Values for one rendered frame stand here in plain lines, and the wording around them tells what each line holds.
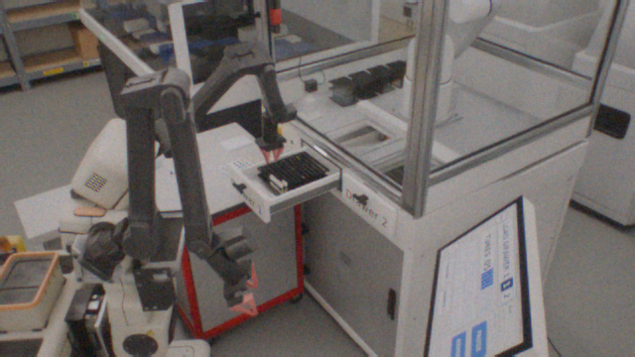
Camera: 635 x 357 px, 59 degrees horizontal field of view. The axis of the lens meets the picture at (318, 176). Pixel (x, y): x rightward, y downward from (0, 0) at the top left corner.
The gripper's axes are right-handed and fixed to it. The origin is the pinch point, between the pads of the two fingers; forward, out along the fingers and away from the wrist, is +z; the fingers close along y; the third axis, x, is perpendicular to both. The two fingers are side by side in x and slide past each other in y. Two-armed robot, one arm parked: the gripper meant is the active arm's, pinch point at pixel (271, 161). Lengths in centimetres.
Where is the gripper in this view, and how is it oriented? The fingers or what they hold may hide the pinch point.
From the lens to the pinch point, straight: 206.5
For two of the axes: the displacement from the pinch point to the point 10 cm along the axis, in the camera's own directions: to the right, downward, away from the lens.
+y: -8.5, 2.8, -4.4
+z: -0.2, 8.3, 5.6
